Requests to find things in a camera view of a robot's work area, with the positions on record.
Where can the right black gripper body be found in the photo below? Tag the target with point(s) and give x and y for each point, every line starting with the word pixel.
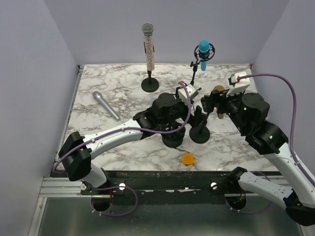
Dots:
pixel 228 104

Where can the gold microphone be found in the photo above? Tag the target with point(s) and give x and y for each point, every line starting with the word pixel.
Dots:
pixel 219 88

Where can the shock mount round base stand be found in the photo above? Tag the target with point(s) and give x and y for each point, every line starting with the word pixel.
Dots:
pixel 173 140

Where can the silver microphone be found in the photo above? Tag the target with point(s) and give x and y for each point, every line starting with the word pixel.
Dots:
pixel 100 99

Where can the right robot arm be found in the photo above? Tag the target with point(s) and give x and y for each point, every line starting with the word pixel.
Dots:
pixel 248 112

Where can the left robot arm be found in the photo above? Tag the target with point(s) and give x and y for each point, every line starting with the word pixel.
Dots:
pixel 167 116

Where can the round base stand, glitter mic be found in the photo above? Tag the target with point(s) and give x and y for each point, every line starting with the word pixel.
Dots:
pixel 150 84

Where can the blue microphone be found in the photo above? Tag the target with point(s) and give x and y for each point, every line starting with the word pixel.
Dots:
pixel 204 48

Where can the glitter microphone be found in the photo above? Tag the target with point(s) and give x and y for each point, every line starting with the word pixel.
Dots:
pixel 147 30

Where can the clear screw organizer box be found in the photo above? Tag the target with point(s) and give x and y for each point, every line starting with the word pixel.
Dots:
pixel 150 101

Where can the orange tape measure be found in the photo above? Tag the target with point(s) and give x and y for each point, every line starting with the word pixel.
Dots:
pixel 188 159

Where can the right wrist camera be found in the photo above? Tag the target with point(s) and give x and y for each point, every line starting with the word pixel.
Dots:
pixel 237 86

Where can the black tripod shock mount stand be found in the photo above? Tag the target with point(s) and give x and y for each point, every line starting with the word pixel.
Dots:
pixel 196 64

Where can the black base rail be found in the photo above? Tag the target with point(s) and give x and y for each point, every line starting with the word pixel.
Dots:
pixel 166 188

